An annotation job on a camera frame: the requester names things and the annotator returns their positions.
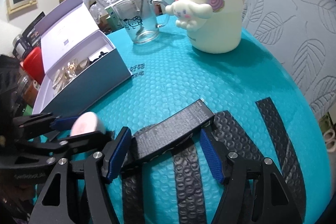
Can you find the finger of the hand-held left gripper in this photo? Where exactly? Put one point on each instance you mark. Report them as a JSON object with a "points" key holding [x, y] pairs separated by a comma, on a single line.
{"points": [[61, 122], [78, 140]]}

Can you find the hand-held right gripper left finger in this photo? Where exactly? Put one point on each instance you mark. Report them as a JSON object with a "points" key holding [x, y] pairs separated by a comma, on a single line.
{"points": [[118, 155]]}

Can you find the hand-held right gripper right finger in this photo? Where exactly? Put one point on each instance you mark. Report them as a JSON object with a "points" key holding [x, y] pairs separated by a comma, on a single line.
{"points": [[210, 158]]}

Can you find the pink powder puff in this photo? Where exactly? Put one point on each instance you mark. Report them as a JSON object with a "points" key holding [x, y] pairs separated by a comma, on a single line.
{"points": [[86, 123]]}

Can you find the black slim cosmetic box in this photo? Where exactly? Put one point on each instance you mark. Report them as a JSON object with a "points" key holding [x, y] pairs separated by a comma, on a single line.
{"points": [[170, 132]]}

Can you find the black hair clip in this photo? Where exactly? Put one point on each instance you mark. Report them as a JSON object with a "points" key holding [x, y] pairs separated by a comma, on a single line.
{"points": [[101, 55]]}

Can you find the lavender gift box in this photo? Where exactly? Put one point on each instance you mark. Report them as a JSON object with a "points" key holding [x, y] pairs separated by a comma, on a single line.
{"points": [[78, 19]]}

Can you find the clear jar brown contents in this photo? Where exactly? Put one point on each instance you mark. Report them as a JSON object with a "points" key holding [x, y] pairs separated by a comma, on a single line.
{"points": [[31, 88]]}

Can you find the clear hair clip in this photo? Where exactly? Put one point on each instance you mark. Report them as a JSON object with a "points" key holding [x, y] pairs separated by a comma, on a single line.
{"points": [[67, 72]]}

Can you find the red plastic container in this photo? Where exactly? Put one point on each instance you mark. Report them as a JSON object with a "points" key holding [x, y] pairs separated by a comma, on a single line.
{"points": [[34, 64]]}

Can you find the dark jar purple label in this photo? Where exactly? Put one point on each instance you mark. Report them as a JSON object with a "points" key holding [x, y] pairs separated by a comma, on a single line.
{"points": [[19, 45]]}

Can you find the black snack packet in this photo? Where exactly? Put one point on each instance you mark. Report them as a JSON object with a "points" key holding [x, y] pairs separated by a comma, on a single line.
{"points": [[34, 24]]}

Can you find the green white carton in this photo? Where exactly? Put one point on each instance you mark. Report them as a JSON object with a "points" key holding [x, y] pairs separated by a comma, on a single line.
{"points": [[113, 18]]}

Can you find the white slipper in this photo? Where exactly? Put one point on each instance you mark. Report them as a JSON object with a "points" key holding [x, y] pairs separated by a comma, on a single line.
{"points": [[330, 138]]}

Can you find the clear plastic bag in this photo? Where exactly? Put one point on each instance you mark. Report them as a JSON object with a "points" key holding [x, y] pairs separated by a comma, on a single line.
{"points": [[102, 3]]}

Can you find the glass mug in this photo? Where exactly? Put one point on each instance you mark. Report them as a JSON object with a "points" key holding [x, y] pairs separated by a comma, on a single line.
{"points": [[143, 24]]}

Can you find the white cartoon water bottle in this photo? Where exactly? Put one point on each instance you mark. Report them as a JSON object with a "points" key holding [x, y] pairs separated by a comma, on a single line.
{"points": [[215, 29]]}

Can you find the metal spoon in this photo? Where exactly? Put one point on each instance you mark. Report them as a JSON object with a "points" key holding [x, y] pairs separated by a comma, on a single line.
{"points": [[141, 8]]}

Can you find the grey leaf-pattern chair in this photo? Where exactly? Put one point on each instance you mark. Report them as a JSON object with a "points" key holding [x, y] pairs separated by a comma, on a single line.
{"points": [[294, 29]]}

